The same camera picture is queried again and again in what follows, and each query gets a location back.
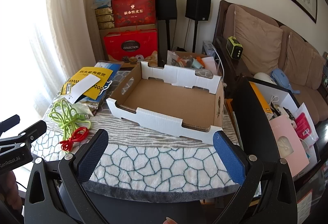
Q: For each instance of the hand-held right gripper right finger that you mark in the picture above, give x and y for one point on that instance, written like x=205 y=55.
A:
x=228 y=160

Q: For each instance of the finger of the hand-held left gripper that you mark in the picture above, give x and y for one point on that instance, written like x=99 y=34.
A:
x=11 y=122
x=35 y=130

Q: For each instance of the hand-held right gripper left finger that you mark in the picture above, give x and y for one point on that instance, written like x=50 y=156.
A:
x=92 y=154

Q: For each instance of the red gift box oval label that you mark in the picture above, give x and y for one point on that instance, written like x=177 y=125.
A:
x=130 y=44

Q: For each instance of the blue telephone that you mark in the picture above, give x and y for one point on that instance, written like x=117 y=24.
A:
x=281 y=77

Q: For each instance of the white cardboard tray box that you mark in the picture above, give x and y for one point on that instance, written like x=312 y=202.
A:
x=158 y=101

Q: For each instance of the white card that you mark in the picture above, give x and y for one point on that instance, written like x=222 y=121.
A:
x=83 y=88

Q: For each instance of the blue cat-shaped packet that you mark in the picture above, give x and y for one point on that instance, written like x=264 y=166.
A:
x=106 y=85

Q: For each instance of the white blue-edged package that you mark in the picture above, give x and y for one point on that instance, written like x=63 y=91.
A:
x=114 y=67

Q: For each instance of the pale blue box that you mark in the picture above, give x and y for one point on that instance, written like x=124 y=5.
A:
x=208 y=47

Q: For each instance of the patterned fleece blanket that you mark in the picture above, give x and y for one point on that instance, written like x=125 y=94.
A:
x=153 y=160

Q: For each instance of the gold foil bag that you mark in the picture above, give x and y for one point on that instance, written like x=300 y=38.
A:
x=85 y=107

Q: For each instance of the pink paper bag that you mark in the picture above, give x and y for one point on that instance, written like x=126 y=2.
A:
x=289 y=144

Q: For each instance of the white paper bag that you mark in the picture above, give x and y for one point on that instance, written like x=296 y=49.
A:
x=211 y=63

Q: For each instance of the green black portable device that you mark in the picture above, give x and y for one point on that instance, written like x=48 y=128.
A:
x=234 y=47

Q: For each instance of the large black storage box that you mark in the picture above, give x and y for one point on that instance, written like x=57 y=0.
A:
x=256 y=124

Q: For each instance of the blue tissue pack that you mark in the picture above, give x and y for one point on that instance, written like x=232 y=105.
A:
x=102 y=1

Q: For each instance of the white curtain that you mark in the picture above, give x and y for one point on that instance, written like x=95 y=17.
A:
x=76 y=8

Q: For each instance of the white rounded object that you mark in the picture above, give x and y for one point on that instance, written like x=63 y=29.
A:
x=264 y=77

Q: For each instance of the yellow box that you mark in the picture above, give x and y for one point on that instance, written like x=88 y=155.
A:
x=260 y=101

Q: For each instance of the black speaker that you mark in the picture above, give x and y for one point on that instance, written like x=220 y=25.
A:
x=197 y=6
x=166 y=4

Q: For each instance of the cardboard box of clutter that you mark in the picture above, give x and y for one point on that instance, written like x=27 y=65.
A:
x=184 y=60

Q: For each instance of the tan sofa cushion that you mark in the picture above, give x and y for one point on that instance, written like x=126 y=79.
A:
x=258 y=42
x=303 y=60

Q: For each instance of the red gift box floral print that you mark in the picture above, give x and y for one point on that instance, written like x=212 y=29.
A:
x=133 y=10

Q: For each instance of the brown sofa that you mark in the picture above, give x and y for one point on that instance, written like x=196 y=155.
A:
x=311 y=101

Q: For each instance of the white magenta bag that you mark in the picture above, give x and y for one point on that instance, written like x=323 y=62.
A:
x=305 y=124

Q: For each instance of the black speaker stand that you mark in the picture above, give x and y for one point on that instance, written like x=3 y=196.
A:
x=195 y=34
x=163 y=42

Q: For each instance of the person's right hand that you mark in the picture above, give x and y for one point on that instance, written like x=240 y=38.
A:
x=171 y=221

